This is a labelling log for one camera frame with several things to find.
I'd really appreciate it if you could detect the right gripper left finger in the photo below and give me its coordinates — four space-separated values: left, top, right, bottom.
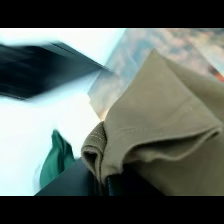
34 158 101 197

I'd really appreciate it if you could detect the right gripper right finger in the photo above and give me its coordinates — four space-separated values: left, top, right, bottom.
105 163 165 197

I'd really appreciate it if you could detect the brown T-shirt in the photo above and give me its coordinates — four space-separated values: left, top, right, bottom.
80 48 224 197

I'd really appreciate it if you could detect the dark green garment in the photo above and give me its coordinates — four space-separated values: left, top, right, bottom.
39 129 77 190

